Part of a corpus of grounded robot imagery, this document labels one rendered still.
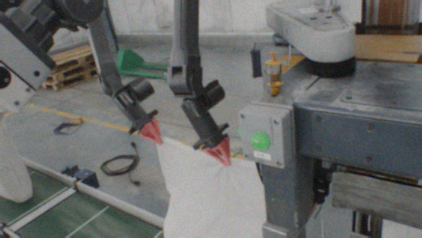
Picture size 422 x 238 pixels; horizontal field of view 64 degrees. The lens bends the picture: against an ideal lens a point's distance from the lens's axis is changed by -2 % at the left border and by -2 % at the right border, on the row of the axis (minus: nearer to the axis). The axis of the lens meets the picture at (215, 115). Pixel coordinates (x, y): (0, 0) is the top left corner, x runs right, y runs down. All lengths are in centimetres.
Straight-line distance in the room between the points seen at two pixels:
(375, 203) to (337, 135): 28
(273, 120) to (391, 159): 17
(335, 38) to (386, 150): 21
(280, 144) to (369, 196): 31
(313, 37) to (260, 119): 19
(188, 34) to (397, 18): 52
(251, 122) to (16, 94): 37
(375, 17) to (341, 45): 37
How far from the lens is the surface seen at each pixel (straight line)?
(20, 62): 62
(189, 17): 85
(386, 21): 98
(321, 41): 62
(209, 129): 86
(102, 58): 114
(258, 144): 53
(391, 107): 53
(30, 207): 236
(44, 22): 65
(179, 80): 83
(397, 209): 79
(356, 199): 80
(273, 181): 64
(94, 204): 214
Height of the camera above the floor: 155
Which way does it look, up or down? 24 degrees down
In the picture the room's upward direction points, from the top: 8 degrees counter-clockwise
